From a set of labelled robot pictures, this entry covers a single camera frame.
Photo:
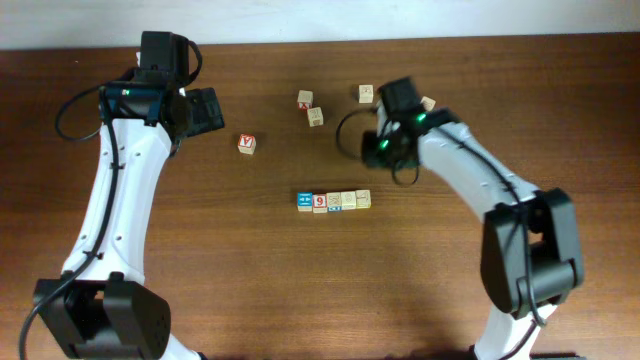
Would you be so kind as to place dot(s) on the blue letter H block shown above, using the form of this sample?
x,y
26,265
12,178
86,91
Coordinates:
x,y
305,201

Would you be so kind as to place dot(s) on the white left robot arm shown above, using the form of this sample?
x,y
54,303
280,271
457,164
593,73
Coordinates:
x,y
99,307

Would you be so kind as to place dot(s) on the blue edged X block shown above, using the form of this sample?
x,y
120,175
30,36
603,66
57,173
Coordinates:
x,y
334,201

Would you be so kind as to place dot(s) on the red number 6 block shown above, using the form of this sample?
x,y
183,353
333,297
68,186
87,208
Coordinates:
x,y
319,203

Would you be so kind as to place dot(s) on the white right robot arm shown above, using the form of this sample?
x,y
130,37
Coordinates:
x,y
531,256

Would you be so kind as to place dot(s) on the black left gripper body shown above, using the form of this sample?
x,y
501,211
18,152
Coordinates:
x,y
208,116

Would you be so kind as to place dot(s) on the green wooden block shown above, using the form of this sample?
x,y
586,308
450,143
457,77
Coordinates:
x,y
348,200

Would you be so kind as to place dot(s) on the yellow wooden block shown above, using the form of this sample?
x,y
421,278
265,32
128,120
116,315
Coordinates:
x,y
363,199

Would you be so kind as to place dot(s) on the red letter A block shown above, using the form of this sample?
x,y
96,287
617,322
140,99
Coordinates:
x,y
247,144

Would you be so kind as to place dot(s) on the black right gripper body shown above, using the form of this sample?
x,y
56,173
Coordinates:
x,y
377,154

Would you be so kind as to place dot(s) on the plain K wooden block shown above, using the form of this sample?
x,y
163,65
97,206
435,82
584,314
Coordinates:
x,y
315,117

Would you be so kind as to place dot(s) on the red X wooden block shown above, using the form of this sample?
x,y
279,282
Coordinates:
x,y
305,99

